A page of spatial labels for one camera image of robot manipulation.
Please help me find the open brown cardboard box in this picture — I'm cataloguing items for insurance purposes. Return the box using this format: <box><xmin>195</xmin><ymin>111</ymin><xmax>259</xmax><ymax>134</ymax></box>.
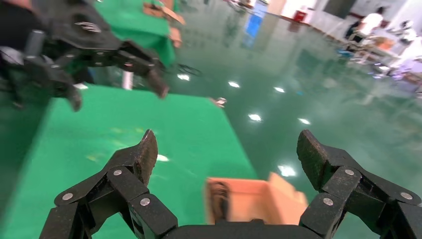
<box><xmin>204</xmin><ymin>171</ymin><xmax>309</xmax><ymax>226</ymax></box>

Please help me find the green clothed side table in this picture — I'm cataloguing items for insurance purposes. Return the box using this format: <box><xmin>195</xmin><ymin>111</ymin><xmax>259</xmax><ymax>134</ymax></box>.
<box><xmin>94</xmin><ymin>0</ymin><xmax>177</xmax><ymax>90</ymax></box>

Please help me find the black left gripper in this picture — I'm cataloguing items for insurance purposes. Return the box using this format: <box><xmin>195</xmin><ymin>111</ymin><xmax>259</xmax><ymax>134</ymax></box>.
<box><xmin>23</xmin><ymin>0</ymin><xmax>170</xmax><ymax>112</ymax></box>

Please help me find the flat brown cardboard piece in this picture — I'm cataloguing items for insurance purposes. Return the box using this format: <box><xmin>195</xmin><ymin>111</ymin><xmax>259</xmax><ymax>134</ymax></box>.
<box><xmin>142</xmin><ymin>1</ymin><xmax>186</xmax><ymax>26</ymax></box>

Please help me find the small red object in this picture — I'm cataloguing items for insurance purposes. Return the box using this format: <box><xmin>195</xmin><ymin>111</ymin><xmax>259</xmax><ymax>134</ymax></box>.
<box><xmin>293</xmin><ymin>9</ymin><xmax>308</xmax><ymax>23</ymax></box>

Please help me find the black floor cable bundle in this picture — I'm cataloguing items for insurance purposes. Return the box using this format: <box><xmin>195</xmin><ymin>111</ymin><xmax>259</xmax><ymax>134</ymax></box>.
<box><xmin>178</xmin><ymin>63</ymin><xmax>202</xmax><ymax>77</ymax></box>

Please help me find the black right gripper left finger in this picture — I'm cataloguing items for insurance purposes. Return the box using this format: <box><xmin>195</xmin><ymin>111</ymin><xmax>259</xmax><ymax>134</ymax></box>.
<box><xmin>39</xmin><ymin>129</ymin><xmax>179</xmax><ymax>239</ymax></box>

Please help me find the person in white shirt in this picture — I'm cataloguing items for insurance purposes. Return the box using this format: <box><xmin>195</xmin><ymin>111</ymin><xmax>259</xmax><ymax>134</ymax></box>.
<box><xmin>344</xmin><ymin>5</ymin><xmax>385</xmax><ymax>41</ymax></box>

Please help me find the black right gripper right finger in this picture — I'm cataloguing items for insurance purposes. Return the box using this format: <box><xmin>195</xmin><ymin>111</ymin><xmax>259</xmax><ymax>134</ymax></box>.
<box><xmin>296</xmin><ymin>129</ymin><xmax>422</xmax><ymax>239</ymax></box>

